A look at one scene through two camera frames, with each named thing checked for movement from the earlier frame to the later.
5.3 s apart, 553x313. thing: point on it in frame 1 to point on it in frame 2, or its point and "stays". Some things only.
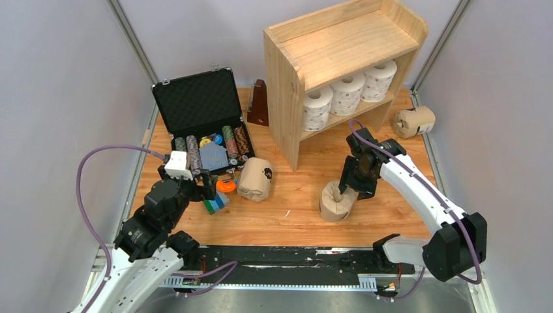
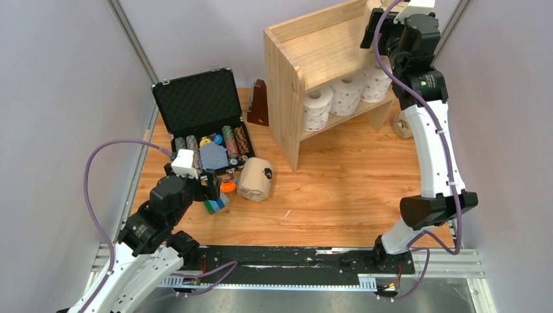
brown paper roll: (334, 205) to (385, 4)
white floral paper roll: (315, 109) stays
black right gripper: (366, 190) to (388, 26)
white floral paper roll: (345, 94) stays
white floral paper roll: (377, 81) stays
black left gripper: (202, 191) stays
